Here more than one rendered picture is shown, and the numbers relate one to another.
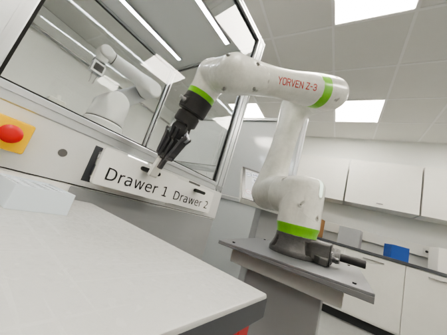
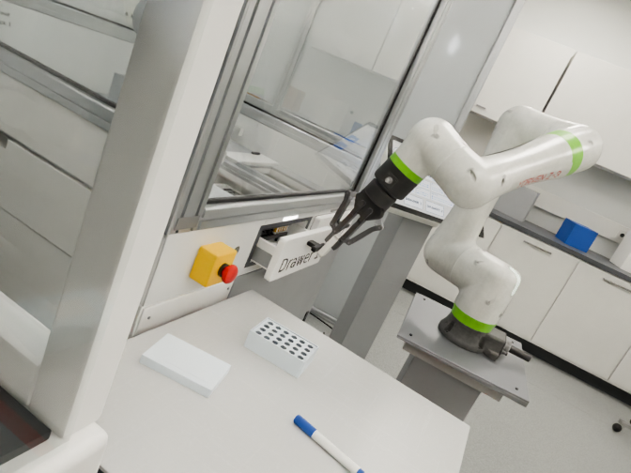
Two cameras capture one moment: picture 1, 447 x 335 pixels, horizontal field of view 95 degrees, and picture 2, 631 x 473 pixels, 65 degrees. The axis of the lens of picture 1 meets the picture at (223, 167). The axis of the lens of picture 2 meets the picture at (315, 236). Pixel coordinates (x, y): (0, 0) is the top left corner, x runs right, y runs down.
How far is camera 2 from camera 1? 88 cm
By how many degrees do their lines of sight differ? 34
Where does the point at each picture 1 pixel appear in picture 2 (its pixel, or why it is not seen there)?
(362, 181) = (579, 102)
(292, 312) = (454, 394)
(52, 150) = not seen: hidden behind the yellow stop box
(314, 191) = (508, 290)
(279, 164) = (473, 226)
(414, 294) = (573, 296)
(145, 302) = (441, 457)
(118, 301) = (436, 460)
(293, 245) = (469, 338)
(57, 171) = not seen: hidden behind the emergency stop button
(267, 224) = (409, 234)
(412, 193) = not seen: outside the picture
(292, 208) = (478, 303)
